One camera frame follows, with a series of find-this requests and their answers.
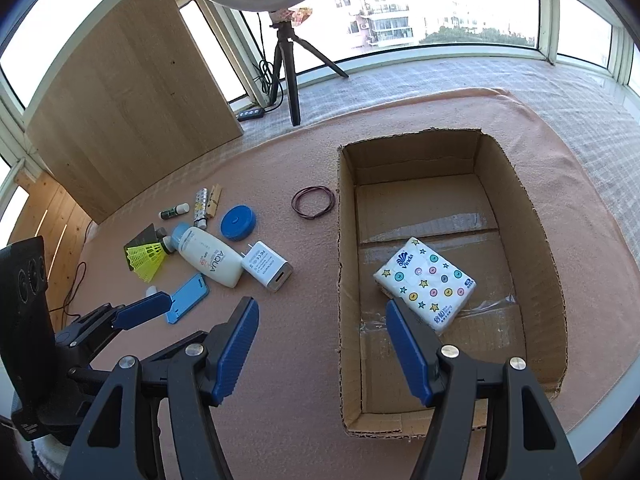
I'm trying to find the pink blanket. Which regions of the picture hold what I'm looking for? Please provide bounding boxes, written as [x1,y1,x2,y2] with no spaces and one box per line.
[60,87,640,480]

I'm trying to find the blue round tape measure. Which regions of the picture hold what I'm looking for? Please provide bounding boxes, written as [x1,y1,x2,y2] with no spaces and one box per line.
[220,204,257,241]

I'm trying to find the wooden clothespin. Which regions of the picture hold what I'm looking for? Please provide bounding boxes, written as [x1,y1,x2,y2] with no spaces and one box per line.
[205,183,223,218]

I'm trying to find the white charger plug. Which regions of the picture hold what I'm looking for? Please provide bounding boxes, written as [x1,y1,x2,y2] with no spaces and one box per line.
[241,241,291,293]

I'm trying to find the white patterned tissue pack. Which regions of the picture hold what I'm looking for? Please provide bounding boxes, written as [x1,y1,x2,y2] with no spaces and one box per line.
[372,236,477,337]

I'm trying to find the light wooden board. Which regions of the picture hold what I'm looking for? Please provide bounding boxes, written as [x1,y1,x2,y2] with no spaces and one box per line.
[25,0,246,226]

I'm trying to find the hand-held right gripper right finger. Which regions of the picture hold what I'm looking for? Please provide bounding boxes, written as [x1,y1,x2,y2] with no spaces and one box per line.
[385,301,583,480]

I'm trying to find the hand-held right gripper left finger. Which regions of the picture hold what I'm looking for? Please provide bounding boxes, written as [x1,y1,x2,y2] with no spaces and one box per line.
[60,296,261,480]

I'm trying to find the cardboard box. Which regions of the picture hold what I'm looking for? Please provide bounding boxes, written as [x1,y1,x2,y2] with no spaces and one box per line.
[336,127,570,437]

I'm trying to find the yellow shuttlecock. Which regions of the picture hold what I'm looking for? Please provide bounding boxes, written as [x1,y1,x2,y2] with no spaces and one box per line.
[125,237,175,282]

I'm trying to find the white lotion bottle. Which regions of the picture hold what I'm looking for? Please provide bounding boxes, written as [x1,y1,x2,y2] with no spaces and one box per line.
[171,224,244,289]

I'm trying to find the black tripod stand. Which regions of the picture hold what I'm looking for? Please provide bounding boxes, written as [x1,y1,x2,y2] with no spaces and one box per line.
[270,20,349,127]

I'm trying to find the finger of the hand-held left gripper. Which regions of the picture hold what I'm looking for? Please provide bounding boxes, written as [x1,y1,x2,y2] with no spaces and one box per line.
[112,293,176,331]

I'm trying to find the white patterned lighter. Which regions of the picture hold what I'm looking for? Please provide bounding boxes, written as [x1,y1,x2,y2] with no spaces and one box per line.
[193,187,210,228]

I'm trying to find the wooden slatted frame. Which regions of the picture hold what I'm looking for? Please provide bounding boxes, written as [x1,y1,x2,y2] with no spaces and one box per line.
[7,170,93,321]

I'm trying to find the dark grey card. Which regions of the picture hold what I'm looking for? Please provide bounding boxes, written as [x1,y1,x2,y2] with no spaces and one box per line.
[123,225,162,271]

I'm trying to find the pink patterned packet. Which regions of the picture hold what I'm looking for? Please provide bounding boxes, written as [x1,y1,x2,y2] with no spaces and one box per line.
[270,5,314,27]

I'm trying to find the dark rubber bands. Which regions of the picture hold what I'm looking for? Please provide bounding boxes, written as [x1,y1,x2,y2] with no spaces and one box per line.
[291,186,335,220]

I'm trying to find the thin black cable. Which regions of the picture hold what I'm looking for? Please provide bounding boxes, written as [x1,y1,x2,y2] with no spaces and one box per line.
[59,259,89,322]

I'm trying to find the blue phone case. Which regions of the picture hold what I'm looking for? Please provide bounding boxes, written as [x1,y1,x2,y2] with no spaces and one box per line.
[165,275,210,325]

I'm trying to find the black ring light cable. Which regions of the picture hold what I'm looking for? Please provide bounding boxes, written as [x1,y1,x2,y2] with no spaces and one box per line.
[251,10,282,111]

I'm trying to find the apartment building outside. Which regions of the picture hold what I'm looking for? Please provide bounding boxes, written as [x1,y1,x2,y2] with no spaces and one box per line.
[334,0,417,51]

